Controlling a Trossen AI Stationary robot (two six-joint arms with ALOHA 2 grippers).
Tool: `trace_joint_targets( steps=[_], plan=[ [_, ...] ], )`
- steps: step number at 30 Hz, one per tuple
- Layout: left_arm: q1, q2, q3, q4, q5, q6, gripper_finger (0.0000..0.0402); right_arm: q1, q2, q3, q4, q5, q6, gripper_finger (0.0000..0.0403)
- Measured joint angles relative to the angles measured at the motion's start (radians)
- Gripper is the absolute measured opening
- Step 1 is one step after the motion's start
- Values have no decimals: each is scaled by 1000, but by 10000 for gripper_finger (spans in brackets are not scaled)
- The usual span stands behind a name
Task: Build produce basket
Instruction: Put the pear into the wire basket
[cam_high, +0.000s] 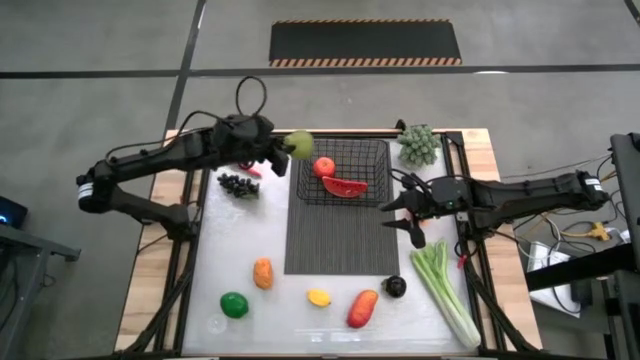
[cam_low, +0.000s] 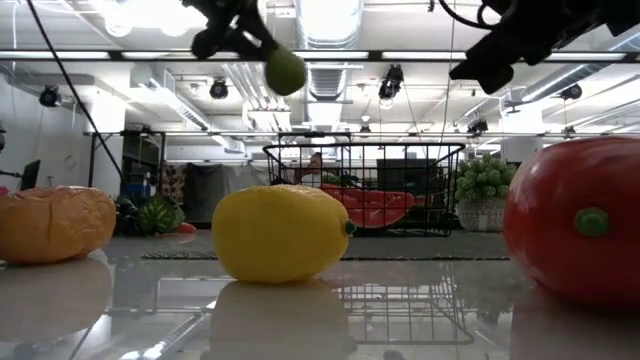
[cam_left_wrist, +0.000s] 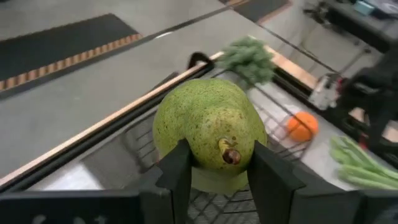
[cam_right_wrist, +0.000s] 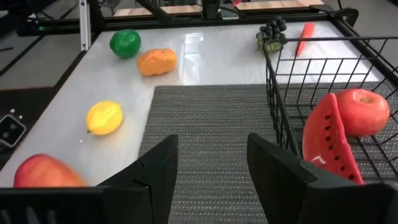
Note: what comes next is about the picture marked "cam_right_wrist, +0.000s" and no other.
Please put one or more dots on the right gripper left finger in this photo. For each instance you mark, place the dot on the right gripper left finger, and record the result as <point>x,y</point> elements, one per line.
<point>143,193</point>

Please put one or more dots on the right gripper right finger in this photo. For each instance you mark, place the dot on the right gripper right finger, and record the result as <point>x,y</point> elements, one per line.
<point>286,193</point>

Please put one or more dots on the red watermelon slice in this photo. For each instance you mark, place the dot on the red watermelon slice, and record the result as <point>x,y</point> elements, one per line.
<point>323,140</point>

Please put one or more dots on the yellow toy lemon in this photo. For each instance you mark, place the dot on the yellow toy lemon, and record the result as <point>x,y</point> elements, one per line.
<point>104,118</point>

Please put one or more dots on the red-orange toy mango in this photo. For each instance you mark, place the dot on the red-orange toy mango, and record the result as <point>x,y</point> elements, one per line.
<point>46,172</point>

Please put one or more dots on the red toy apple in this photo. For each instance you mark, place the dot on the red toy apple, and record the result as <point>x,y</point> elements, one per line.
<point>362,112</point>

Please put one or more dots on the orange lumpy toy potato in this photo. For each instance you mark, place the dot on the orange lumpy toy potato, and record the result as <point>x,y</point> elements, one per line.
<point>157,62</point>

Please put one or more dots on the green toy lime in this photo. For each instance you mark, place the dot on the green toy lime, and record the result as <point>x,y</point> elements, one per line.
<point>126,43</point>

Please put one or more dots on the black toy grape bunch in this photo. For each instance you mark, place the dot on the black toy grape bunch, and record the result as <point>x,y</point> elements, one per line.
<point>273,28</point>

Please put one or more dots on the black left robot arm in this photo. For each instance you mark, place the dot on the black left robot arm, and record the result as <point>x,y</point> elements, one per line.
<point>211,9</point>

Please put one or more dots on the grey woven placemat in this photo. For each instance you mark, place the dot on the grey woven placemat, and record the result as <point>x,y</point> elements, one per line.
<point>211,140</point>

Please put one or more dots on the black table-level camera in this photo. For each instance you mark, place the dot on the black table-level camera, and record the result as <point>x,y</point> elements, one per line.
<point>11,130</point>

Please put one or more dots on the silver aluminium post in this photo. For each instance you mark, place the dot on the silver aluminium post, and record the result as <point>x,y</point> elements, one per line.
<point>84,25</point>

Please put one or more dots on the black frame clamp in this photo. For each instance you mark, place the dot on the black frame clamp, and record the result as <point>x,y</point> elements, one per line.
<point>348,14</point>

